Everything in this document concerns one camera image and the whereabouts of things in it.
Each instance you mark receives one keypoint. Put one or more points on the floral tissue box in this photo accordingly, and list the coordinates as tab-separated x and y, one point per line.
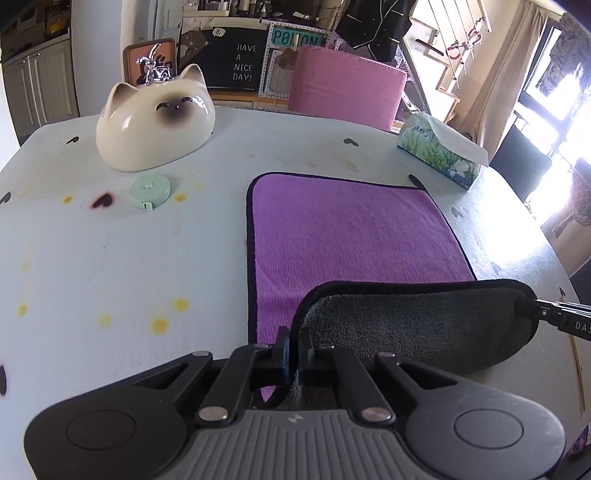
443	148

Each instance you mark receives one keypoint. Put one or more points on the white ceramic cat figurine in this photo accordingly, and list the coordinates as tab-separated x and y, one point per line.
144	127

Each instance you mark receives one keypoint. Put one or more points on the purple and grey microfibre towel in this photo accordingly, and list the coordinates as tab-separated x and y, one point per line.
373	268

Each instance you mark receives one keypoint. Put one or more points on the mint green tape measure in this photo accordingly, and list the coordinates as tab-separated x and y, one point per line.
149	191

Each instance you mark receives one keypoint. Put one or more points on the pink upholstered chair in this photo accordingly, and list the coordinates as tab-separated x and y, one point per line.
337	85

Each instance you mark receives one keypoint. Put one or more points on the black vest on hanger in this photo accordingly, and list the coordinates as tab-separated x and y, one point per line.
378	25

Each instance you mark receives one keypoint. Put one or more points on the black dining chair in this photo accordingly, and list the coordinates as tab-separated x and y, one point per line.
520	163

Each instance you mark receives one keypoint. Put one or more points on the teal poison licence plate sign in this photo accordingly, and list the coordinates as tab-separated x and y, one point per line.
285	37

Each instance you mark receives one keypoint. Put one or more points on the orange framed picture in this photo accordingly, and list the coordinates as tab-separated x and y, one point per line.
150	61

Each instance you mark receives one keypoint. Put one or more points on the white cabinet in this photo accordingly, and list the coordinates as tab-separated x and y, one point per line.
40	87

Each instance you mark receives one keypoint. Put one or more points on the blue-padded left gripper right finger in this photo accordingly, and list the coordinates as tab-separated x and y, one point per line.
331	367

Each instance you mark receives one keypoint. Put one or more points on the beige curtain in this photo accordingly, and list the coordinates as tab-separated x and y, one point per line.
496	76

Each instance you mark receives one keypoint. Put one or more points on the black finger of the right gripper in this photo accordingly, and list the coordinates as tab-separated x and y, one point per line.
567	317

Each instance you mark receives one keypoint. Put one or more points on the wooden chopstick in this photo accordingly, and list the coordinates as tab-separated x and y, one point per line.
579	373

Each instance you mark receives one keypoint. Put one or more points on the black have a nice day sign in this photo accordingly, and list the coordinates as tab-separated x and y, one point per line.
229	57

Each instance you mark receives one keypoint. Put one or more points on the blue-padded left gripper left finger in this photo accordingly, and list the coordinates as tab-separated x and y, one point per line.
237	381

